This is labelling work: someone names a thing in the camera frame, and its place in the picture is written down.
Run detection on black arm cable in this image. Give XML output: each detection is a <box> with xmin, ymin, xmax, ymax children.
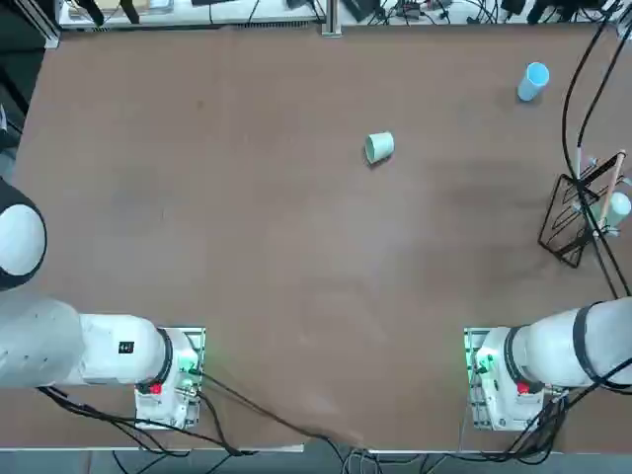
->
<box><xmin>562</xmin><ymin>0</ymin><xmax>624</xmax><ymax>300</ymax></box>

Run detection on black power brick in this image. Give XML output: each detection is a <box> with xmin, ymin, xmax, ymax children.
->
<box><xmin>341</xmin><ymin>0</ymin><xmax>380</xmax><ymax>24</ymax></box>

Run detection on blue plastic cup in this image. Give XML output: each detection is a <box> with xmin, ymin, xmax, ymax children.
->
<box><xmin>516</xmin><ymin>61</ymin><xmax>551</xmax><ymax>104</ymax></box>

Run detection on black cable with white sleeve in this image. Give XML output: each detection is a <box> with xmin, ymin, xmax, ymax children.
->
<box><xmin>576</xmin><ymin>29</ymin><xmax>629</xmax><ymax>174</ymax></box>

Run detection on black base cable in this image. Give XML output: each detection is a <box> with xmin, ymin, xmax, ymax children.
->
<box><xmin>508</xmin><ymin>389</ymin><xmax>569</xmax><ymax>465</ymax></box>
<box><xmin>195</xmin><ymin>369</ymin><xmax>376</xmax><ymax>453</ymax></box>
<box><xmin>37</xmin><ymin>384</ymin><xmax>258</xmax><ymax>458</ymax></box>

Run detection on pale mint cup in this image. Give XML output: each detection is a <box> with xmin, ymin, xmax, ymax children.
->
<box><xmin>594</xmin><ymin>191</ymin><xmax>632</xmax><ymax>234</ymax></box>

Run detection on black wire cup rack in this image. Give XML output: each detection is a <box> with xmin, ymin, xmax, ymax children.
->
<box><xmin>536</xmin><ymin>151</ymin><xmax>632</xmax><ymax>269</ymax></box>

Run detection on green plastic cup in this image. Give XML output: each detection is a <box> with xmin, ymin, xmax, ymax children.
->
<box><xmin>363</xmin><ymin>130</ymin><xmax>396</xmax><ymax>167</ymax></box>

